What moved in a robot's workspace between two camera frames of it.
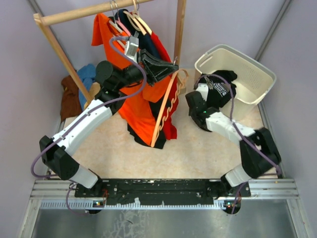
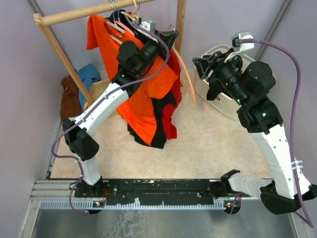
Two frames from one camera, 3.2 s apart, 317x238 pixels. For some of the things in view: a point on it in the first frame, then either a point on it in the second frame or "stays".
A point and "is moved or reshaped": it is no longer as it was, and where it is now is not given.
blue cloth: [87, 75] stays
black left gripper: [154, 72] → [168, 37]
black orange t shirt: [141, 116] → [159, 140]
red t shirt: [170, 131] is moved or reshaped
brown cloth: [71, 106] stays
